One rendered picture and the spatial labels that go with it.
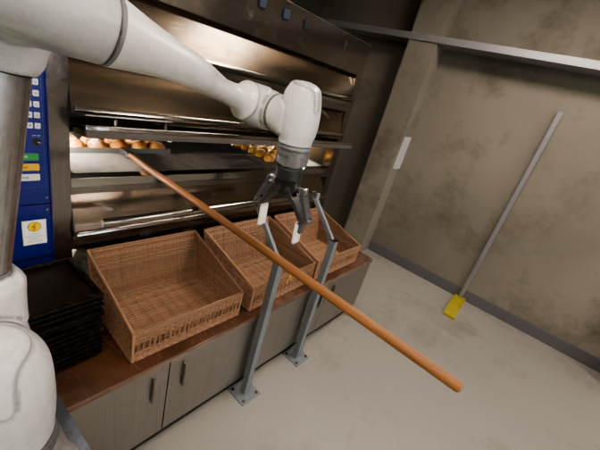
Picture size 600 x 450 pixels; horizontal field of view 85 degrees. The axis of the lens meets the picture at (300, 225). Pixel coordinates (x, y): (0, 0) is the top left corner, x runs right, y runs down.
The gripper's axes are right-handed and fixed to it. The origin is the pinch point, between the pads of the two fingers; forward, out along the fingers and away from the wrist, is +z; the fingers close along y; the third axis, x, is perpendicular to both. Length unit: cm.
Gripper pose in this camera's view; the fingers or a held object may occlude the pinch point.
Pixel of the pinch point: (278, 229)
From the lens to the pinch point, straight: 99.4
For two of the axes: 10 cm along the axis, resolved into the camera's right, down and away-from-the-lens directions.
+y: 7.8, 4.0, -4.8
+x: 5.9, -2.3, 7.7
